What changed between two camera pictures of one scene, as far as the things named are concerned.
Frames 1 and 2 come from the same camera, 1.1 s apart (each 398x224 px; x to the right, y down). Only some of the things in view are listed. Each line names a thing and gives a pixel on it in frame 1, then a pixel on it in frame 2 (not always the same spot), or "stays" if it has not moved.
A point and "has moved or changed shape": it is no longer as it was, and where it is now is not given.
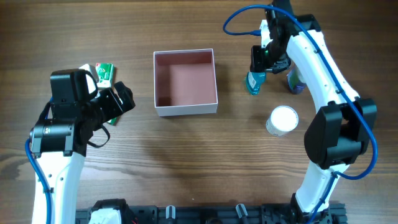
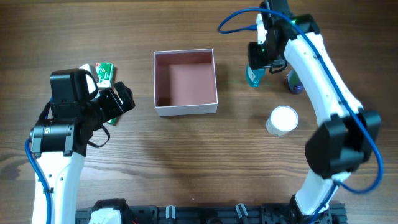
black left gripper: [115, 101] stays
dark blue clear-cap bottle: [295, 84] stays
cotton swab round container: [283, 119] stays
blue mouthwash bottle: [254, 80] has moved or changed shape
